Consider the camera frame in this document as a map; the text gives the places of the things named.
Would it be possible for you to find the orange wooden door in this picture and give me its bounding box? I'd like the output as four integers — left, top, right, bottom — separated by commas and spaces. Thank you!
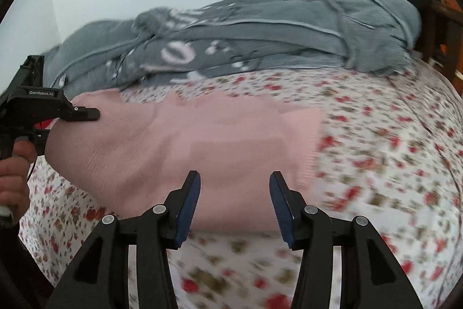
434, 0, 463, 80

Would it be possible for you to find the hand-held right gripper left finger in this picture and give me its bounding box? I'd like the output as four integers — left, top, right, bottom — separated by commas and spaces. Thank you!
47, 170, 202, 309

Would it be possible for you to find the grey floral blanket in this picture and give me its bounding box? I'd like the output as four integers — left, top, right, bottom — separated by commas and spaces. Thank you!
43, 0, 424, 94

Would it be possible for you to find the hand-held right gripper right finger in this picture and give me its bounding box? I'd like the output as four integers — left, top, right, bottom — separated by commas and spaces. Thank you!
269, 170, 424, 309

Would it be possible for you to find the floral bed sheet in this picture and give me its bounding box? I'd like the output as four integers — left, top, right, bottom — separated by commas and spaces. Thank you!
18, 65, 463, 309

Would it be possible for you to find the pink knit sweater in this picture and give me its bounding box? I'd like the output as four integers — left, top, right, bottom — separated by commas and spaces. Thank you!
44, 91, 325, 234

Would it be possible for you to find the person's left hand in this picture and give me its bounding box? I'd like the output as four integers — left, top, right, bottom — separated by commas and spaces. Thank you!
0, 140, 38, 220

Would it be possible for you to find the dark wooden chair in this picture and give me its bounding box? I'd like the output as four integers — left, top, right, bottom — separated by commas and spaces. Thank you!
415, 0, 463, 94

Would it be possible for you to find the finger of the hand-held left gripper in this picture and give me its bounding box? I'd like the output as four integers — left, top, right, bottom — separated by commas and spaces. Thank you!
33, 129, 52, 152
63, 106, 101, 122

